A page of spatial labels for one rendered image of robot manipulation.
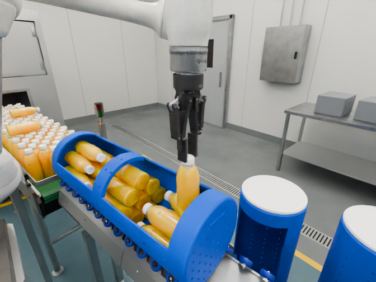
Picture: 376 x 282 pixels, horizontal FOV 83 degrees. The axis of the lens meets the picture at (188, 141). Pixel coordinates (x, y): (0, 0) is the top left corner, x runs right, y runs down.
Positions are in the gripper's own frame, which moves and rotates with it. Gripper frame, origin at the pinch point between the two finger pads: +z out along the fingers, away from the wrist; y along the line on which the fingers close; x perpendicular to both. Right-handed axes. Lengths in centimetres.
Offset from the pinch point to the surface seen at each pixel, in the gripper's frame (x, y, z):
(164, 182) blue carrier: 24.0, 12.6, 29.7
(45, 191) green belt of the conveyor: 88, -19, 48
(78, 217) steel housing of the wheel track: 58, -15, 52
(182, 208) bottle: -0.9, -3.4, 19.3
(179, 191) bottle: 0.2, -3.4, 13.2
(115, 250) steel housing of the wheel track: 26, -14, 50
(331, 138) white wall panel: -9, 331, 102
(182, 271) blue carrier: -11.0, -14.8, 26.1
